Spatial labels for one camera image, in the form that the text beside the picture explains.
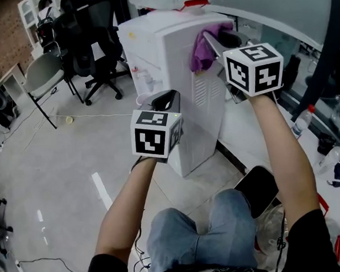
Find white water dispenser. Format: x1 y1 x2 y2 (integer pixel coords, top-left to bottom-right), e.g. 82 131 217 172
115 3 250 183

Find small black canister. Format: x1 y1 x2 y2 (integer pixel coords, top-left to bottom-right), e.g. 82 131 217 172
315 130 338 156

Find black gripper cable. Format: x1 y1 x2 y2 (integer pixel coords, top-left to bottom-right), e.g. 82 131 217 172
267 210 291 272

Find person's left leg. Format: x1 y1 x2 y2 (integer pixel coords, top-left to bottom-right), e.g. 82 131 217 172
143 205 202 272

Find clear bottle red cap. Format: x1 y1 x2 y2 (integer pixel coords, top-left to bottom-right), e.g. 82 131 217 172
289 103 319 140

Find large frosted board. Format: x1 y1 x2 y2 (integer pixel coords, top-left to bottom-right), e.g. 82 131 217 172
204 0 338 62

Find purple cloth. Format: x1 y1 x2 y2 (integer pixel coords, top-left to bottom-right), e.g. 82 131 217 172
186 21 238 74

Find person's right leg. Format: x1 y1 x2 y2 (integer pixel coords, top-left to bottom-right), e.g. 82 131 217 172
192 186 262 272

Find person's leg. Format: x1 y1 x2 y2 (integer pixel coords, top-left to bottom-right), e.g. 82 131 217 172
192 186 262 272
143 205 202 272

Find empty jug red handle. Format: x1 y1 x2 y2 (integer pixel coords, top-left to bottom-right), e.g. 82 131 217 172
252 199 340 272

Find black mesh office chair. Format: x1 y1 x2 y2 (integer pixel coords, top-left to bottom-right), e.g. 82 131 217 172
65 0 134 108
51 0 110 78

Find person's left forearm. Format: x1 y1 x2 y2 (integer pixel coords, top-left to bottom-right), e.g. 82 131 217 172
87 155 168 272

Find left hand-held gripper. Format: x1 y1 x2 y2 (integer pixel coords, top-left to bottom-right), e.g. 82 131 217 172
126 89 187 167

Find person's right forearm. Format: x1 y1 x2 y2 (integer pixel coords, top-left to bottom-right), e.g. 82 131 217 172
247 88 324 240

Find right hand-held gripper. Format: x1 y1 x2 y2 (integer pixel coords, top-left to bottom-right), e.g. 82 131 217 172
201 23 289 107

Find black flask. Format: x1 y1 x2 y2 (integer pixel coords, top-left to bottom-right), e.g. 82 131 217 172
280 54 305 91

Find black cable with power strip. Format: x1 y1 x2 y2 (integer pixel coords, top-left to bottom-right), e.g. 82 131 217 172
14 253 88 272

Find clear bottle white cap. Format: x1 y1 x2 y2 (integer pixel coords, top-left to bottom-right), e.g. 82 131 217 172
311 142 340 177

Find grey plastic chair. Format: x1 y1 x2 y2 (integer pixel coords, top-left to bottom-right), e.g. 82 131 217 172
19 48 87 133

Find white shelf cabinet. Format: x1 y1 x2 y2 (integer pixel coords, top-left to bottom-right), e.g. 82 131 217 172
17 0 46 63

